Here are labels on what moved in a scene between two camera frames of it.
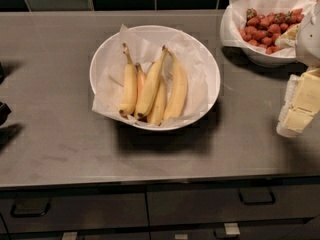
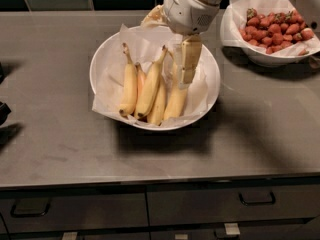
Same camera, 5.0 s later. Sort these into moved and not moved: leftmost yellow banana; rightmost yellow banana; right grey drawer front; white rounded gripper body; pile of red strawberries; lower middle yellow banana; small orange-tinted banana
Moved: white rounded gripper body
Not moved: lower middle yellow banana; small orange-tinted banana; pile of red strawberries; leftmost yellow banana; rightmost yellow banana; right grey drawer front
